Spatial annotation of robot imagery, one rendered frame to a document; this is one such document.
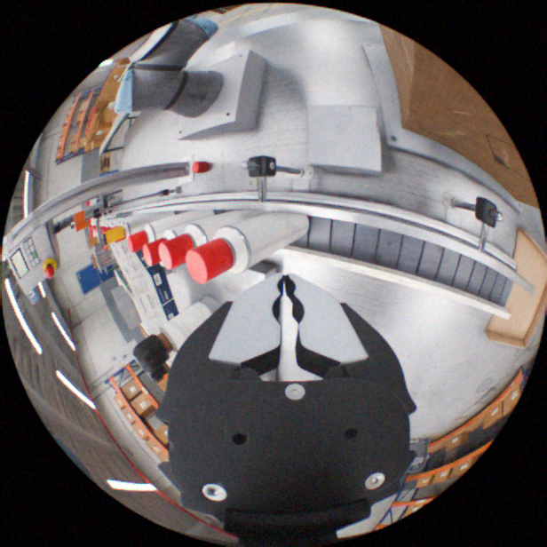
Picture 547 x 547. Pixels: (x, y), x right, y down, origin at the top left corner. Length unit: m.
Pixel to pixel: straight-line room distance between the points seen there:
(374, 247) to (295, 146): 0.23
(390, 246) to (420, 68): 0.26
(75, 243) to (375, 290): 8.30
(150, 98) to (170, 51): 0.12
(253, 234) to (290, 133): 0.26
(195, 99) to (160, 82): 0.11
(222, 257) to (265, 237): 0.06
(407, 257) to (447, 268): 0.08
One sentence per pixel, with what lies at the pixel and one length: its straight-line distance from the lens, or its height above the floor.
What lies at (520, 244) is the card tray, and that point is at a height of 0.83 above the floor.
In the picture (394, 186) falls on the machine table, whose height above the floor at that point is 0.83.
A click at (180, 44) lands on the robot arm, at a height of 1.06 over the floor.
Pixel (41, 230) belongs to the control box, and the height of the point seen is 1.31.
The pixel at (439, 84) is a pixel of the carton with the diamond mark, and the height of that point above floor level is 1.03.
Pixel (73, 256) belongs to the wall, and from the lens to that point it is 8.35.
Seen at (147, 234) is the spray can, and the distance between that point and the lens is 0.36.
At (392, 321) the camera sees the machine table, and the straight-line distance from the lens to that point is 0.43.
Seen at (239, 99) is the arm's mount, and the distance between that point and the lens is 0.42.
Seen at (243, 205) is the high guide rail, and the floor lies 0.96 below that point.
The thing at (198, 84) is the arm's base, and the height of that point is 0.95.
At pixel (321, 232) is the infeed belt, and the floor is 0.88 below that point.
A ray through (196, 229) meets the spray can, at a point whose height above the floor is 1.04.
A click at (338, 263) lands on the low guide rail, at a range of 0.28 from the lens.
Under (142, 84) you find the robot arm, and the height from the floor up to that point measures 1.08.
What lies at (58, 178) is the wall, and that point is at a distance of 8.29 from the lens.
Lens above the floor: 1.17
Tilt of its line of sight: 49 degrees down
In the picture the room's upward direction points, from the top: 128 degrees counter-clockwise
